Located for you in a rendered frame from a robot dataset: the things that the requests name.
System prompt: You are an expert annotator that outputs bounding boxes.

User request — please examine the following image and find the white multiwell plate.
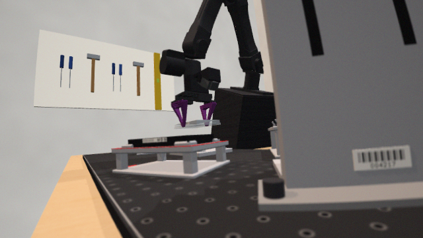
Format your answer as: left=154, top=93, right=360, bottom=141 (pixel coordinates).
left=174, top=120, right=221, bottom=129

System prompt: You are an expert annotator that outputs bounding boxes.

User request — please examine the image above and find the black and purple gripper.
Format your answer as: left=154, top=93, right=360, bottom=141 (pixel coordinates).
left=171, top=91, right=217, bottom=127

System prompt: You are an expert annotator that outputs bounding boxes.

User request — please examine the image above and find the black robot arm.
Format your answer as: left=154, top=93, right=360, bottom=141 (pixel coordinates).
left=159, top=0, right=274, bottom=95

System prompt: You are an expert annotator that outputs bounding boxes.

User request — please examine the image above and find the grey rectangular frame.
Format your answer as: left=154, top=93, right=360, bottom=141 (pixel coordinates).
left=170, top=148, right=233, bottom=157

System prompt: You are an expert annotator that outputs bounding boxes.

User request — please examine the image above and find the black cylinder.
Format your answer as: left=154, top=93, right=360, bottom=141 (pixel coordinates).
left=262, top=178, right=285, bottom=200

